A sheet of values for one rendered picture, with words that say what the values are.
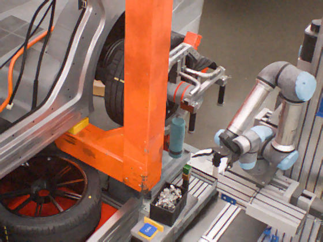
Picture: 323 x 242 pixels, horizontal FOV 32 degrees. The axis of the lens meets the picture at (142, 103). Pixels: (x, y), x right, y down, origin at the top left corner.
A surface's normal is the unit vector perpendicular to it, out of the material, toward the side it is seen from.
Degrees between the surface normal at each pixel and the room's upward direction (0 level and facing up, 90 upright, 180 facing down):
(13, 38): 6
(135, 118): 90
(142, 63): 90
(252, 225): 0
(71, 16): 42
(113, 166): 90
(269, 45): 0
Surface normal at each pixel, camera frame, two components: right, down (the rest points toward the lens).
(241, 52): 0.03, -0.81
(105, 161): -0.58, 0.47
